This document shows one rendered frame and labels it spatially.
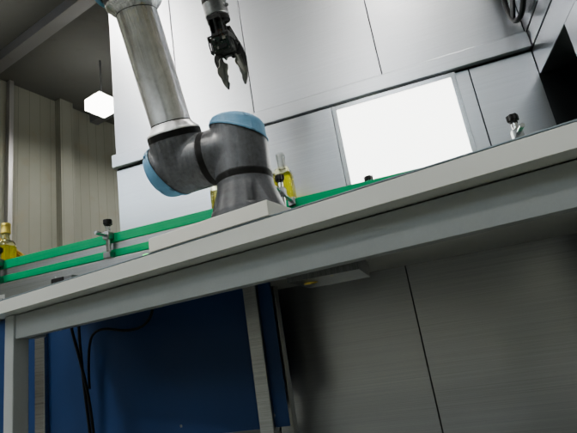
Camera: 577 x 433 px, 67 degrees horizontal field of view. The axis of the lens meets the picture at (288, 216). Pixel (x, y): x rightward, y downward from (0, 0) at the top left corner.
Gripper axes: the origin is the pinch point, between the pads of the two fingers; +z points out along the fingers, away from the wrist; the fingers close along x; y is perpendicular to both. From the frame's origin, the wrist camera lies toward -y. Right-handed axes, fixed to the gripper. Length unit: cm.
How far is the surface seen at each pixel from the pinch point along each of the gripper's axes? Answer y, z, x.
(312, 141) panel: -22.0, 22.2, 15.6
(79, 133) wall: -727, -188, -605
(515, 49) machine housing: -27, 11, 87
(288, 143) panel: -22.5, 20.8, 6.7
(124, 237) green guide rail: 12, 39, -46
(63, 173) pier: -636, -99, -600
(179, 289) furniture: 59, 50, -4
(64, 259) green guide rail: 12, 41, -70
